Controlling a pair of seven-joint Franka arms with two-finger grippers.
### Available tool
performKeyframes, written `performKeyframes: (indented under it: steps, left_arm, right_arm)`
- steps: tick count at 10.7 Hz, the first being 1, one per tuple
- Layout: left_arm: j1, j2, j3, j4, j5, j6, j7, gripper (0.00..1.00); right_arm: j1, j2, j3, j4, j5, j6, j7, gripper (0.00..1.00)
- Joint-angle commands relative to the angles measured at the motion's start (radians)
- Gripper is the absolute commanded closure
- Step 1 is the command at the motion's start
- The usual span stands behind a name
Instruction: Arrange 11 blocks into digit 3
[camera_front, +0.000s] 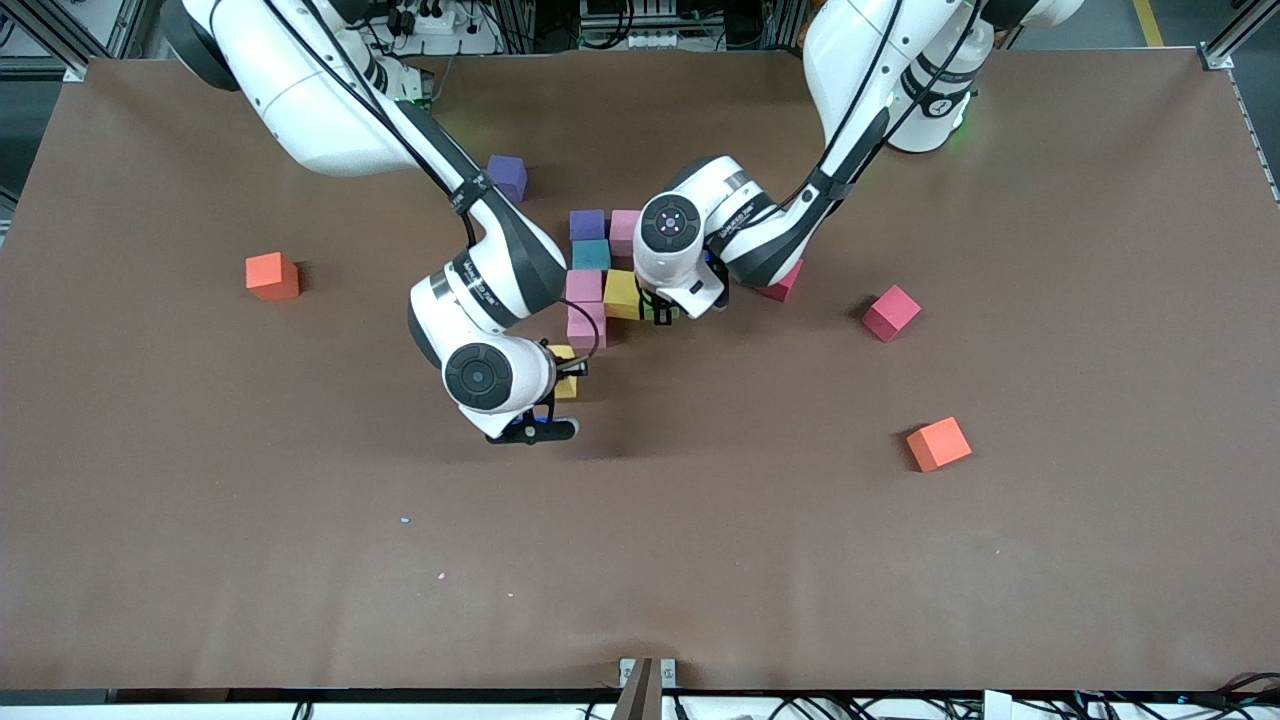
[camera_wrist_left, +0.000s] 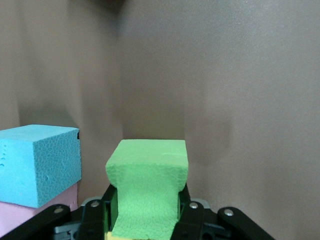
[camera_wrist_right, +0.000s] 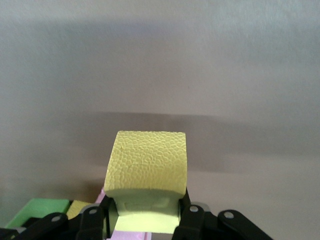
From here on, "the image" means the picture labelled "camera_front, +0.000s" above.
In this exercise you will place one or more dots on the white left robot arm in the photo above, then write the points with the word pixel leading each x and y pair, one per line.
pixel 860 50

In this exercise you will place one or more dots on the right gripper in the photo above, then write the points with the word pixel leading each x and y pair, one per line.
pixel 572 367

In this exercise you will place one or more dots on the green foam block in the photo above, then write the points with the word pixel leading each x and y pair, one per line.
pixel 675 313

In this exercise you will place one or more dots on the aluminium frame profile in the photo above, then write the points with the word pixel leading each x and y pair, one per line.
pixel 1225 50
pixel 45 35

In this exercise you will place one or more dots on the white terminal block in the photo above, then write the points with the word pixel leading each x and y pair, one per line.
pixel 655 40

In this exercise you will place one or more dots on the purple foam block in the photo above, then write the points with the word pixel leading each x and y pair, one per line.
pixel 587 225
pixel 507 178

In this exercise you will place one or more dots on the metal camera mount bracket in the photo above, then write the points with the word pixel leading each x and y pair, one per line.
pixel 645 690

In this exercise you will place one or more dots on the pink foam block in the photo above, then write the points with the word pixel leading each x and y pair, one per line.
pixel 584 285
pixel 622 230
pixel 586 325

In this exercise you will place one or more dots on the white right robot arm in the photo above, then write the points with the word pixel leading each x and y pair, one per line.
pixel 290 80

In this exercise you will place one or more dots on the white power strip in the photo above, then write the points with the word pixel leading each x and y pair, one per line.
pixel 475 40

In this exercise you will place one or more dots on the blue foam block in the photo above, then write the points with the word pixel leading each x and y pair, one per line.
pixel 590 255

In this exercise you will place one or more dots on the orange foam block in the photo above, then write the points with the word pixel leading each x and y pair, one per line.
pixel 272 277
pixel 938 445

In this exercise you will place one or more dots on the yellow foam block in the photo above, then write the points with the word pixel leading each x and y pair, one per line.
pixel 566 390
pixel 620 295

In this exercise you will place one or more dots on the red foam block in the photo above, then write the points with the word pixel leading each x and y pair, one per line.
pixel 783 287
pixel 890 313

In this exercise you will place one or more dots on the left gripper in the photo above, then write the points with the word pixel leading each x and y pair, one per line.
pixel 655 310

